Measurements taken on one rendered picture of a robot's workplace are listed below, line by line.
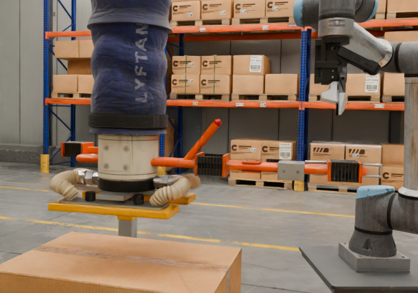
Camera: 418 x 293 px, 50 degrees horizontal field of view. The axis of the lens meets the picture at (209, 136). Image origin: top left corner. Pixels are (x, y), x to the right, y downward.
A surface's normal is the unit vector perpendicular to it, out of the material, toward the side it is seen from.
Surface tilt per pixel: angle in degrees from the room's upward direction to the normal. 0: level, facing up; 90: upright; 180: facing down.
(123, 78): 73
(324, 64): 90
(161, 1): 101
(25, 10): 90
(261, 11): 91
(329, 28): 91
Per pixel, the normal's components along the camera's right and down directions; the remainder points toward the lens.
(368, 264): 0.05, 0.05
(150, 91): 0.62, -0.21
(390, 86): -0.39, 0.03
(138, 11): 0.38, -0.17
